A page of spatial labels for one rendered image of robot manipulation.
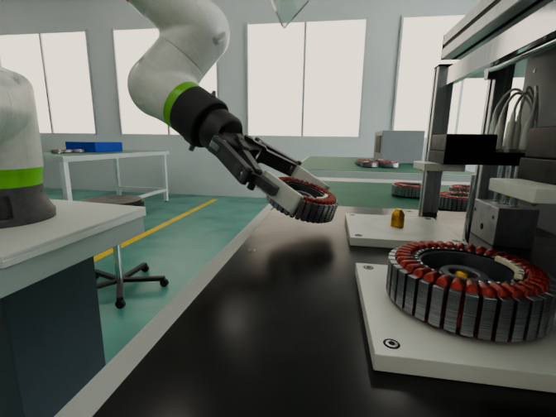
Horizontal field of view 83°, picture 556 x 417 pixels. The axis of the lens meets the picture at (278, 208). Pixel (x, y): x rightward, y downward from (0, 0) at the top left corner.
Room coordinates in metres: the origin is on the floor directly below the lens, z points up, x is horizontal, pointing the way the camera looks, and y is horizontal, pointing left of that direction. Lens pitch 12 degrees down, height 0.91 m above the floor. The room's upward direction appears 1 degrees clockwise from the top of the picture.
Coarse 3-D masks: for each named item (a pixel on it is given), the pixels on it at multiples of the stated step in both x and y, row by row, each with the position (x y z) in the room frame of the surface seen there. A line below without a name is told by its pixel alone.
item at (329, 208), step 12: (288, 180) 0.51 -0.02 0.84; (300, 180) 0.53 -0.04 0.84; (300, 192) 0.50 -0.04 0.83; (312, 192) 0.52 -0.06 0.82; (324, 192) 0.51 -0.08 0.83; (276, 204) 0.45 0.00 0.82; (300, 204) 0.43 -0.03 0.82; (312, 204) 0.44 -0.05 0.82; (324, 204) 0.45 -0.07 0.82; (336, 204) 0.46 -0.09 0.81; (300, 216) 0.44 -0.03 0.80; (312, 216) 0.44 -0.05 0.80; (324, 216) 0.45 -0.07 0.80
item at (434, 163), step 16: (432, 144) 0.49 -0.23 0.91; (448, 144) 0.43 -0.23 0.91; (464, 144) 0.43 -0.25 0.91; (480, 144) 0.42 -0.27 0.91; (432, 160) 0.47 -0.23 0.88; (448, 160) 0.43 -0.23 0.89; (464, 160) 0.42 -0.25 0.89; (480, 160) 0.42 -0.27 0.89; (496, 160) 0.42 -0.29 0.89; (512, 160) 0.41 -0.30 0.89; (496, 176) 0.47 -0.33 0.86; (512, 176) 0.44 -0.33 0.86; (496, 192) 0.46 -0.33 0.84
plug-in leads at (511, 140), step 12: (504, 96) 0.47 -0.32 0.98; (504, 108) 0.45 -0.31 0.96; (492, 120) 0.47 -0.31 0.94; (516, 120) 0.46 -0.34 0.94; (528, 120) 0.43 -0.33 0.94; (492, 132) 0.47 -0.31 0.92; (516, 132) 0.46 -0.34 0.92; (528, 132) 0.43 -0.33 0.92; (504, 144) 0.43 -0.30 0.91; (516, 144) 0.45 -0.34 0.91
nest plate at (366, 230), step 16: (352, 224) 0.47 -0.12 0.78; (368, 224) 0.47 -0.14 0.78; (384, 224) 0.48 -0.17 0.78; (416, 224) 0.48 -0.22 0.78; (432, 224) 0.48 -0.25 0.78; (352, 240) 0.41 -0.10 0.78; (368, 240) 0.40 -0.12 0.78; (384, 240) 0.40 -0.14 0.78; (400, 240) 0.40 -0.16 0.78; (416, 240) 0.40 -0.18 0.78; (432, 240) 0.40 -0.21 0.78; (448, 240) 0.40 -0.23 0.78
